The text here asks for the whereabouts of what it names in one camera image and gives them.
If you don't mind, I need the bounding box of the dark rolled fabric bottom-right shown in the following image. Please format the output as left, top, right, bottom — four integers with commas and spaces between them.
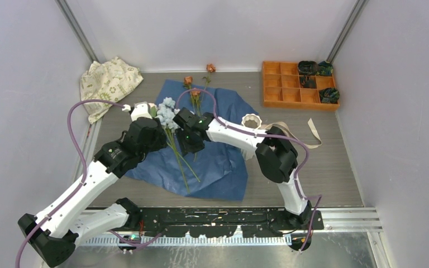
319, 88, 340, 104

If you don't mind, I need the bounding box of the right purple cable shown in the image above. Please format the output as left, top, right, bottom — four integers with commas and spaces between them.
175, 88, 322, 252

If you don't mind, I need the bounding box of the beige printed ribbon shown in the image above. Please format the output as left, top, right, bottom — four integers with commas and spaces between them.
260, 118, 323, 149

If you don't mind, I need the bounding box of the dark fabric piece middle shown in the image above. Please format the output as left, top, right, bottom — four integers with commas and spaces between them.
299, 75, 317, 89

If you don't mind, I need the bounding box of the light blue flower stem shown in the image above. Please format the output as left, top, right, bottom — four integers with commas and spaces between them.
156, 97, 201, 194

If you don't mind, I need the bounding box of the white ribbed vase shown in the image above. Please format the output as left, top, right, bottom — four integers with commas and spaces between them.
241, 113, 262, 161

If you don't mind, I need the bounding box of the orange rose stem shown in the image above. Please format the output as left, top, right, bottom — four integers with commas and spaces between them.
183, 76, 202, 116

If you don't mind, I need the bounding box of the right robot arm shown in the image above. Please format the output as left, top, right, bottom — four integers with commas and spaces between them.
173, 108, 312, 229

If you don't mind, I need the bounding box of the pink rose stem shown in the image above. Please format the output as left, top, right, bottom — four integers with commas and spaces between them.
148, 103, 158, 118

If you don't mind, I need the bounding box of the purple cable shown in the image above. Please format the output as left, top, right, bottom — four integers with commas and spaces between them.
15, 99, 165, 268
175, 88, 322, 252

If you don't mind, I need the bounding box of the dark rolled fabric top-right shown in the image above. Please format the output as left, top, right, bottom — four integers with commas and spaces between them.
316, 61, 333, 76

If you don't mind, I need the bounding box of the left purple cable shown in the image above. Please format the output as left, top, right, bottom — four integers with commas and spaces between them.
15, 99, 165, 268

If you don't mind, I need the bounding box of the cream patterned cloth bag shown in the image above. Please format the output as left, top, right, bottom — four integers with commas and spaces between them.
80, 56, 144, 103

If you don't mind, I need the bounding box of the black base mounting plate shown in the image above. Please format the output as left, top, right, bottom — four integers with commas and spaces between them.
116, 207, 324, 238

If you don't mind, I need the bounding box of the dark rolled fabric top-left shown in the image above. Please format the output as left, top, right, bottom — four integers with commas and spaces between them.
297, 61, 318, 75

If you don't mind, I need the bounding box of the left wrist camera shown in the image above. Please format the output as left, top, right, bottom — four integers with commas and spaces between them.
121, 102, 152, 122

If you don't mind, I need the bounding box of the blue wrapping paper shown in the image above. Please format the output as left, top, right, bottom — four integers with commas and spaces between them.
125, 79, 259, 202

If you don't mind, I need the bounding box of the orange compartment tray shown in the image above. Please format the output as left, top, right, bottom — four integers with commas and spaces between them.
261, 61, 340, 111

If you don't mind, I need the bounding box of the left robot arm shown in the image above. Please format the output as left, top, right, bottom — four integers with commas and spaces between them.
17, 117, 167, 267

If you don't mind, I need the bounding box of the single small orange rose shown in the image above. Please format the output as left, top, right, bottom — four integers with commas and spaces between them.
203, 64, 217, 90

